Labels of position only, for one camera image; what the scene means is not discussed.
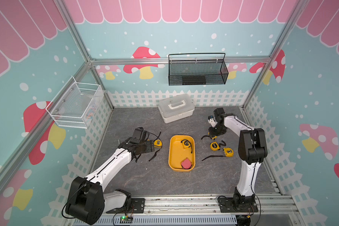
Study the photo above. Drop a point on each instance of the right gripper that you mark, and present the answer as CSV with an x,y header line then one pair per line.
x,y
212,133

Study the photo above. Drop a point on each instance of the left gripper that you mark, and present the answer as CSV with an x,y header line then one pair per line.
x,y
149,146

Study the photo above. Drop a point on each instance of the yellow plastic storage bin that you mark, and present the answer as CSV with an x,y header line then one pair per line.
x,y
177,153

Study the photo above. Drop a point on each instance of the pink object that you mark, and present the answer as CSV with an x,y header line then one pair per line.
x,y
186,164

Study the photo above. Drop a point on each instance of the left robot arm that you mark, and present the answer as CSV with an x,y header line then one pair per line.
x,y
87,200

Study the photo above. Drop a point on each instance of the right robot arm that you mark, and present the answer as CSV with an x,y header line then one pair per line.
x,y
252,150

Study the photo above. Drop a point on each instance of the white plastic lidded case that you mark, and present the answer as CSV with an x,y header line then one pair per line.
x,y
176,108

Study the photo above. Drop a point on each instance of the green lit circuit board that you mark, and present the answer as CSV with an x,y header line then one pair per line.
x,y
126,220

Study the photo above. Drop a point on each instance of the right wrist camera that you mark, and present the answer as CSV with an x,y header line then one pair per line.
x,y
212,121

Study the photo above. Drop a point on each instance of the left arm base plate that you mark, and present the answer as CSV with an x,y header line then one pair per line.
x,y
136,206

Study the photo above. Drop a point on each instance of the black mesh wall basket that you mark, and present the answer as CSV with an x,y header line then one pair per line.
x,y
197,69

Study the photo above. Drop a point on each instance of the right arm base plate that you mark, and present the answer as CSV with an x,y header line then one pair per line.
x,y
235,205

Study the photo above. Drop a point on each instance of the white wire wall basket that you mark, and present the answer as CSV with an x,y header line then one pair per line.
x,y
76,104

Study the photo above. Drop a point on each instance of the grey slotted cable duct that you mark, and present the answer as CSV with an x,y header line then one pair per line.
x,y
171,220

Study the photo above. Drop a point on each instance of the aluminium mounting rail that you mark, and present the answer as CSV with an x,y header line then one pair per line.
x,y
207,204

